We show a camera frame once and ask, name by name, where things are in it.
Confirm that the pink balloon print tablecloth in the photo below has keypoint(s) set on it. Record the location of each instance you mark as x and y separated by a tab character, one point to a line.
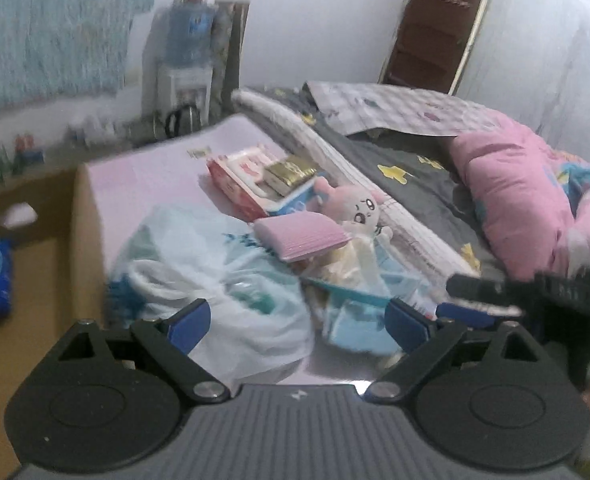
155	180

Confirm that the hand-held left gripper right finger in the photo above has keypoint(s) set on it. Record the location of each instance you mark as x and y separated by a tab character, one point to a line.
407	325

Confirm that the black electric kettle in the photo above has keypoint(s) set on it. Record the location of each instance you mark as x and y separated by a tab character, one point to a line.
182	120

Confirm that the white plastic bag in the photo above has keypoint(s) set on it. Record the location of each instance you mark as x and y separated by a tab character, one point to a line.
200	270

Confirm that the brown cardboard box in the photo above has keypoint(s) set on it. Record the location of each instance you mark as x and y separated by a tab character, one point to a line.
50	310

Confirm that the blue and white box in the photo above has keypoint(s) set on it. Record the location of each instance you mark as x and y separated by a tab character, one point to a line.
295	203

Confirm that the white water dispenser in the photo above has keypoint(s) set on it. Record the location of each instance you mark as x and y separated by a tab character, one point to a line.
185	92

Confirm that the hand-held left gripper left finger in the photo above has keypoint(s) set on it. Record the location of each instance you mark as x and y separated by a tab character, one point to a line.
190	325

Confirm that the checked pillow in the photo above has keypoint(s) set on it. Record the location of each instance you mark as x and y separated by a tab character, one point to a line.
400	107

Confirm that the red wet wipes pack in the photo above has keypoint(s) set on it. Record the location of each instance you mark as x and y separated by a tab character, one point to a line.
240	175

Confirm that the cream soft packet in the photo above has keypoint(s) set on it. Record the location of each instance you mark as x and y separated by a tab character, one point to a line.
340	266

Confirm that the grey star print blanket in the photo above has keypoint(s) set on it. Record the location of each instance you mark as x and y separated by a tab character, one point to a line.
375	155

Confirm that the pink quilt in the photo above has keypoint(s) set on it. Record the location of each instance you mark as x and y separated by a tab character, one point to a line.
515	195

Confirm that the brown wooden door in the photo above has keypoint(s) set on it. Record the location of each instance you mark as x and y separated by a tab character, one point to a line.
435	35

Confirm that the folded grey patterned chair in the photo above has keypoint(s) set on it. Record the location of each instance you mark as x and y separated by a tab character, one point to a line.
227	55

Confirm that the blue floral curtain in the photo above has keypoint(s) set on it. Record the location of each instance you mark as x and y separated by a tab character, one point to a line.
50	30

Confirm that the pink plush toy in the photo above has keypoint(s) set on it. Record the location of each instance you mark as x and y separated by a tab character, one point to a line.
360	207

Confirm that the white wardrobe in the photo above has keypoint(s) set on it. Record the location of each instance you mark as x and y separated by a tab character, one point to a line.
550	45

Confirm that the small gold box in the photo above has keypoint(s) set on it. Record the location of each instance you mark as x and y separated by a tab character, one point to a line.
290	172

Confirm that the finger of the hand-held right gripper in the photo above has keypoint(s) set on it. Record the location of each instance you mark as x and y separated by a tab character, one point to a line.
485	287
467	316

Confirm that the light blue quilted cloth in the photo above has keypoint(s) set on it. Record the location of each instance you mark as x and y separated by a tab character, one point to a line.
350	331

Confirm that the white rolled mattress pad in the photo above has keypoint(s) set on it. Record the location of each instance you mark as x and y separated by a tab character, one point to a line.
315	145

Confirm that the pink cloth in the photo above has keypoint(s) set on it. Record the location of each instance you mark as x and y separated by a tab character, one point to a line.
300	237

